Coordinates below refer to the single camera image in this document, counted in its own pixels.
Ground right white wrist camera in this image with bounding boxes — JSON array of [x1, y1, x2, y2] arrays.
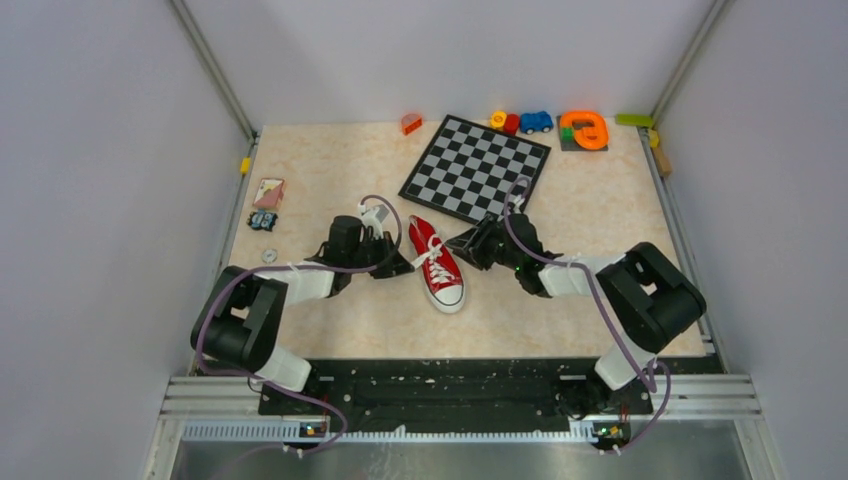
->
[[504, 195, 526, 215]]

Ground pink tangram card box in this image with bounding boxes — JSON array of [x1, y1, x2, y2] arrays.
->
[[252, 178, 286, 210]]

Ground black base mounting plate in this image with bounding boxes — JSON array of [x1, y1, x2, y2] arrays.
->
[[248, 357, 659, 434]]

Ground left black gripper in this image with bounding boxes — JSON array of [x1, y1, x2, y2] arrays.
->
[[347, 230, 414, 278]]

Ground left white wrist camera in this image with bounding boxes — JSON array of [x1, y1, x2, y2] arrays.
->
[[358, 203, 390, 239]]

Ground yellow clip on rail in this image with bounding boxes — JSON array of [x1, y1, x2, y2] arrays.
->
[[239, 157, 251, 176]]

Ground orange half-round toy block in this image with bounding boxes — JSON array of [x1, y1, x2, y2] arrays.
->
[[400, 113, 423, 136]]

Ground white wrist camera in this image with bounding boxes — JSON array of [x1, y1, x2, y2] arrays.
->
[[504, 195, 526, 215], [358, 203, 390, 239]]

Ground blue toy car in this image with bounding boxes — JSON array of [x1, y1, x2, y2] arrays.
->
[[519, 111, 554, 135]]

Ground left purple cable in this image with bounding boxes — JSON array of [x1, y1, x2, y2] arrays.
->
[[195, 194, 405, 458]]

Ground yellow toy cylinder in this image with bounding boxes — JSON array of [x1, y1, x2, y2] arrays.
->
[[489, 110, 508, 131]]

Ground small blue toy robot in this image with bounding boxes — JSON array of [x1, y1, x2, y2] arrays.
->
[[246, 209, 279, 232]]

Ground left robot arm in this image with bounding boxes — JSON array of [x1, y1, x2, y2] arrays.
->
[[190, 215, 414, 414]]

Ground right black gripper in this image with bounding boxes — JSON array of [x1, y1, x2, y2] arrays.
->
[[446, 215, 522, 271]]

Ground orange curved track toy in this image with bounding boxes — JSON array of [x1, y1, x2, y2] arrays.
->
[[556, 110, 610, 152]]

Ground black grey checkerboard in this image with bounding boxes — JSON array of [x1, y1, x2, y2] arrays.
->
[[398, 115, 551, 224]]

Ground red canvas sneaker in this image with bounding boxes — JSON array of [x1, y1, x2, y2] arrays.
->
[[408, 215, 466, 314]]

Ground red toy cylinder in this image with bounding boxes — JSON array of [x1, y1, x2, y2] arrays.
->
[[503, 113, 521, 135]]

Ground wooden block on rail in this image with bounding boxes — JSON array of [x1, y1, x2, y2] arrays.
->
[[652, 146, 673, 178]]

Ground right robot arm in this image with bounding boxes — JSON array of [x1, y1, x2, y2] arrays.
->
[[446, 213, 707, 412]]

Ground green flat block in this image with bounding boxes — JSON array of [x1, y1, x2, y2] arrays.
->
[[615, 113, 655, 129]]

